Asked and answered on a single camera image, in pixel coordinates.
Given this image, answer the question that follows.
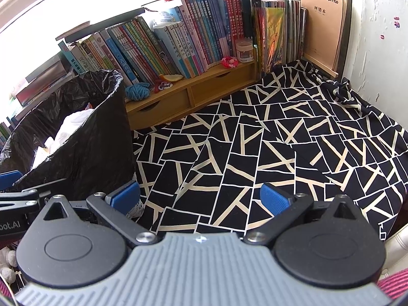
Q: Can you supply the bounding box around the black flat book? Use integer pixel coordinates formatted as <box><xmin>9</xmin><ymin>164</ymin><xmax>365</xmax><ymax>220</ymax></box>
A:
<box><xmin>91</xmin><ymin>6</ymin><xmax>146</xmax><ymax>34</ymax></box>

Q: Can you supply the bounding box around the brown flat book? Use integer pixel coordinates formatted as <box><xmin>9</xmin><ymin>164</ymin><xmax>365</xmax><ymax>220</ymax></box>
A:
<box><xmin>56</xmin><ymin>21</ymin><xmax>92</xmax><ymax>41</ymax></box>

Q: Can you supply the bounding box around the trash bin with black liner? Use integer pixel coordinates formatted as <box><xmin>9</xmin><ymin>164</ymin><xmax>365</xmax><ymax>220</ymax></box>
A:
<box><xmin>0</xmin><ymin>68</ymin><xmax>144</xmax><ymax>220</ymax></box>

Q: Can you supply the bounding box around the white leather cushion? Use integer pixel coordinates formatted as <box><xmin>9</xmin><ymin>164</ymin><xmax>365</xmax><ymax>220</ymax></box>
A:
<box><xmin>381</xmin><ymin>226</ymin><xmax>408</xmax><ymax>259</ymax></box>

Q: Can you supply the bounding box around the blue knitted ball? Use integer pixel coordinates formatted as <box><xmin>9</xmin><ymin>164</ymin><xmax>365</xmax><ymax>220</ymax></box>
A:
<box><xmin>124</xmin><ymin>81</ymin><xmax>150</xmax><ymax>101</ymax></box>

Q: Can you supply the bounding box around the tan notebook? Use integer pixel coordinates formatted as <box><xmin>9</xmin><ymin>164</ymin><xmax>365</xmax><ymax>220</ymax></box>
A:
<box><xmin>300</xmin><ymin>0</ymin><xmax>349</xmax><ymax>72</ymax></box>

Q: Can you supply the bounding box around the row of thin colourful magazines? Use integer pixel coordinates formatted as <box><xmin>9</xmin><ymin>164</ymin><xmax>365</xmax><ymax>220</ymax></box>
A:
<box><xmin>250</xmin><ymin>0</ymin><xmax>308</xmax><ymax>75</ymax></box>

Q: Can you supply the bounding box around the wooden desktop shelf with drawers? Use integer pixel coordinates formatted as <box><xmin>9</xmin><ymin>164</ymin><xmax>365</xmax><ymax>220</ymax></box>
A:
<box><xmin>124</xmin><ymin>60</ymin><xmax>259</xmax><ymax>131</ymax></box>

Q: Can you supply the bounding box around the row of upright books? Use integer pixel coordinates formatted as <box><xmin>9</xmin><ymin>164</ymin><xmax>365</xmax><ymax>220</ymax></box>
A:
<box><xmin>59</xmin><ymin>0</ymin><xmax>252</xmax><ymax>85</ymax></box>

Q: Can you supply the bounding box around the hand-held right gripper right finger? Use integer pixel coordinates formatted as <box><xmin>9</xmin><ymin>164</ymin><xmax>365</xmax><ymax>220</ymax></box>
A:
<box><xmin>244</xmin><ymin>182</ymin><xmax>364</xmax><ymax>248</ymax></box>

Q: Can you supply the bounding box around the leaning pile of books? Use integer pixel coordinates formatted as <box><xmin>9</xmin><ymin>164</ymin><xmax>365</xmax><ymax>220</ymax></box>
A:
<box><xmin>11</xmin><ymin>54</ymin><xmax>79</xmax><ymax>110</ymax></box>

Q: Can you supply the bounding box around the row of green blue books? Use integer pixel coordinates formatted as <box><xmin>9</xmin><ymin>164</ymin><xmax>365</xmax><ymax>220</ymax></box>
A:
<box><xmin>0</xmin><ymin>115</ymin><xmax>20</xmax><ymax>149</ymax></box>

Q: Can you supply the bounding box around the black white patterned tablecloth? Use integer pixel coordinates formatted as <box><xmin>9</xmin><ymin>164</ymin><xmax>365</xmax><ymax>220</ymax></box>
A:
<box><xmin>126</xmin><ymin>59</ymin><xmax>408</xmax><ymax>241</ymax></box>

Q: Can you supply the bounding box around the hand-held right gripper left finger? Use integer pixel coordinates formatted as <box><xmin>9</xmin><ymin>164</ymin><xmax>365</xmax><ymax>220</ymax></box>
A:
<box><xmin>41</xmin><ymin>181</ymin><xmax>160</xmax><ymax>248</ymax></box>

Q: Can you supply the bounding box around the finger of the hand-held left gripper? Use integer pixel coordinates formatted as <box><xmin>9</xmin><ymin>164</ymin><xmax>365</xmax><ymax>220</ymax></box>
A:
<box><xmin>0</xmin><ymin>170</ymin><xmax>43</xmax><ymax>214</ymax></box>

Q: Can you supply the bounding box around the white plastic jar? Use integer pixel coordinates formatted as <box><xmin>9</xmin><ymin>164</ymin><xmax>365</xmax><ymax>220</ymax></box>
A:
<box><xmin>236</xmin><ymin>38</ymin><xmax>255</xmax><ymax>62</ymax></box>

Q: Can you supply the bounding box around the white lumpy object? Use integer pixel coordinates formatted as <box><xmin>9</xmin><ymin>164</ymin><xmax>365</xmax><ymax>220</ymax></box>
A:
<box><xmin>0</xmin><ymin>249</ymin><xmax>20</xmax><ymax>285</ymax></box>

